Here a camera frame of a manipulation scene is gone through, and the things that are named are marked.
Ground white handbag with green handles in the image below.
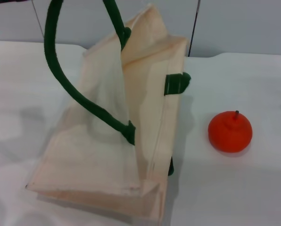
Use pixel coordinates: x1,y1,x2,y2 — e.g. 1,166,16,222
25,0,192,225

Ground orange fruit with stem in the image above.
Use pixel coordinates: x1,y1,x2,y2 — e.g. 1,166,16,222
207,110,253,153

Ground thin black vertical pole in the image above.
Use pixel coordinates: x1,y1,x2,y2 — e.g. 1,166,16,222
187,0,201,58

